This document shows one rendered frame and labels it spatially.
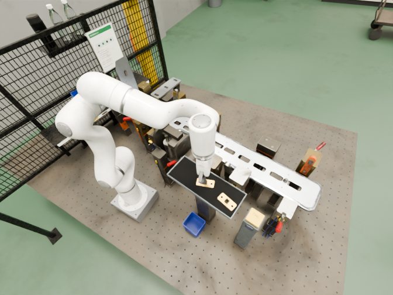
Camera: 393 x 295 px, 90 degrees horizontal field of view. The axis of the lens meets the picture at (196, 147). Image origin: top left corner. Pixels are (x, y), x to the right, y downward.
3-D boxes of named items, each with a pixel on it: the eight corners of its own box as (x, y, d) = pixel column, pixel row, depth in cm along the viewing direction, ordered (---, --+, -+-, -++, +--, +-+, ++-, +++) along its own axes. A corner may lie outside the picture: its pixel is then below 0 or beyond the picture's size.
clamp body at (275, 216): (278, 225, 123) (298, 203, 94) (269, 242, 118) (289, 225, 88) (267, 218, 126) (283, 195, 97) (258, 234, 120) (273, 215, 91)
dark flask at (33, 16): (59, 45, 130) (40, 14, 116) (48, 50, 127) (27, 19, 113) (54, 42, 133) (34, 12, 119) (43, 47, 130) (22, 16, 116)
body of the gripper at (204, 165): (210, 163, 68) (211, 178, 77) (216, 140, 74) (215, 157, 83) (190, 160, 69) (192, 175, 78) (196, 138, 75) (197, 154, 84)
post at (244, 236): (250, 239, 119) (266, 216, 83) (244, 250, 115) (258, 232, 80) (239, 231, 122) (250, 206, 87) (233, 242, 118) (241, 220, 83)
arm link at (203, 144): (196, 134, 74) (188, 153, 68) (193, 107, 63) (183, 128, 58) (217, 138, 72) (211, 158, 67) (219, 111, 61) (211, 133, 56)
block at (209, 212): (216, 215, 129) (218, 184, 93) (209, 225, 125) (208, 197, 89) (204, 206, 133) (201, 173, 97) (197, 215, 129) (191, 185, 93)
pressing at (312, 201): (326, 183, 107) (327, 181, 106) (311, 216, 97) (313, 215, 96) (150, 95, 163) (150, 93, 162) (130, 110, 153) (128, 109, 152)
